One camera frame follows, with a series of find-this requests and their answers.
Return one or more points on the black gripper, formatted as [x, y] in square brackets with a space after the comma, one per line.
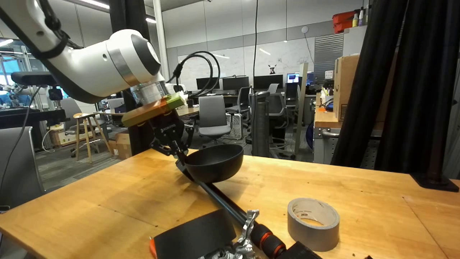
[167, 134]

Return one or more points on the black bowl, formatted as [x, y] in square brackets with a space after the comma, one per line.
[214, 162]

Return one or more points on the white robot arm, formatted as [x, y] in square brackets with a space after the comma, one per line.
[87, 73]

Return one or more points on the grey office chair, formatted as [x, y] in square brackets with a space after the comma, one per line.
[213, 119]

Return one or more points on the wooden stool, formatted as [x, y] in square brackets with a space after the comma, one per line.
[88, 132]

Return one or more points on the beige tape roll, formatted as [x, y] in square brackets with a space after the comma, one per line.
[314, 223]

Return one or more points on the black curtain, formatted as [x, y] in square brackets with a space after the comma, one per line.
[409, 60]

